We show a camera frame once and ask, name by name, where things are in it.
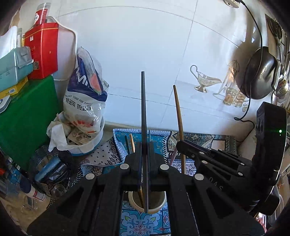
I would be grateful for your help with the brown wooden chopstick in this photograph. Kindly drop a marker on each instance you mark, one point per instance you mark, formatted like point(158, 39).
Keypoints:
point(180, 128)

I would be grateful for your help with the red white cup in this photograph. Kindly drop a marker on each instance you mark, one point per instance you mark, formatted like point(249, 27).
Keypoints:
point(41, 13)

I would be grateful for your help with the red tin box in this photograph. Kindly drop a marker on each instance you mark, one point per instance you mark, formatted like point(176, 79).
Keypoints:
point(43, 40)

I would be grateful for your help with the green metal box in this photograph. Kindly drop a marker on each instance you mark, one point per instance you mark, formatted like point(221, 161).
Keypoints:
point(24, 123)

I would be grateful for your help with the teal tissue box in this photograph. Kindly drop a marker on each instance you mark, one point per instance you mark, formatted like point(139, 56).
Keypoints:
point(15, 66)

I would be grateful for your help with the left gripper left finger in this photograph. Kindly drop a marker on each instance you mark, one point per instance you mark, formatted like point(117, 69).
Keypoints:
point(91, 207)

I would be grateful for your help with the dark green chopstick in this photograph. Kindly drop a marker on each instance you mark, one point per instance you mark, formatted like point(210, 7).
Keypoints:
point(144, 145)

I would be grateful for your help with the hanging slotted metal ladle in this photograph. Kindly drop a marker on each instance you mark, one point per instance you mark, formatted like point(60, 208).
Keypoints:
point(282, 88)

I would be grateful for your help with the patchwork patterned table cloth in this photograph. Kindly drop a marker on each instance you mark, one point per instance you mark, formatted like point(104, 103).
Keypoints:
point(127, 201)

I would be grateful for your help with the black hanging wok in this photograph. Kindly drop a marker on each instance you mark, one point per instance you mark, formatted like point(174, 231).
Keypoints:
point(259, 78)

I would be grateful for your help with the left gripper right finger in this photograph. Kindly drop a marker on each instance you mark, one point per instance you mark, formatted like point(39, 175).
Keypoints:
point(197, 207)

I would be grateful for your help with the white blue plastic bag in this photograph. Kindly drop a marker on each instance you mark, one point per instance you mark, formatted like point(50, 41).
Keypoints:
point(86, 94)

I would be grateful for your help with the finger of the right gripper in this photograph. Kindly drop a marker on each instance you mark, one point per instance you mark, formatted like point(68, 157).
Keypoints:
point(221, 159)

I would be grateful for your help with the yellow wooden chopstick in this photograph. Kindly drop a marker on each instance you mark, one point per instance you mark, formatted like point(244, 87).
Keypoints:
point(132, 142)

